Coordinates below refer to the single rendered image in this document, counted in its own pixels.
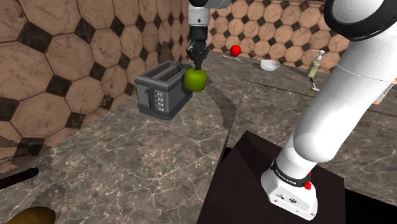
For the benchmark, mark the small pale utensil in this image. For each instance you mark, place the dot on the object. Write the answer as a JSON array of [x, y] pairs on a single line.
[[314, 85]]

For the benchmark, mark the peach and white figure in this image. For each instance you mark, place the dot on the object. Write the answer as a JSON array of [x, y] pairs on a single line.
[[384, 94]]

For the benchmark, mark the red ball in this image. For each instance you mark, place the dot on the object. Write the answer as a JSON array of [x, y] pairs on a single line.
[[235, 50]]

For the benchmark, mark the grey toaster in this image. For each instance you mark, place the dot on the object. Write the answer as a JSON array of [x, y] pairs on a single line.
[[161, 93]]

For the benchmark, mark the yellow-brown round fruit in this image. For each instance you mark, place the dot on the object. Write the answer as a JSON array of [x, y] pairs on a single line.
[[32, 216]]

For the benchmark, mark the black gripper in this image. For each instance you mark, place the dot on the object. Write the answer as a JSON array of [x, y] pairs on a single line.
[[198, 34]]

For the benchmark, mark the green apple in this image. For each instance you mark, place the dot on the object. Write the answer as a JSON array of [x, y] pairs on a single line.
[[195, 80]]

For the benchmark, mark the yellow-green soap dispenser bottle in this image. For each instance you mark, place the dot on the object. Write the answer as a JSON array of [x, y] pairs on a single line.
[[313, 68]]

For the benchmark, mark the white bowl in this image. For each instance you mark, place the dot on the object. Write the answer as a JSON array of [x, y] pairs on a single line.
[[270, 65]]

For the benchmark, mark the dark robot stand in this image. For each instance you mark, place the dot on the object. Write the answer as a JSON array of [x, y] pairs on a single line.
[[242, 186]]

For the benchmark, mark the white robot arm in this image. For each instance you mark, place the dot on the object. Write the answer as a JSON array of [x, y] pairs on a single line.
[[338, 102]]

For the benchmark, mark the thin white utensil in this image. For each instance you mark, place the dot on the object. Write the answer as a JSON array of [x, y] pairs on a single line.
[[231, 57]]

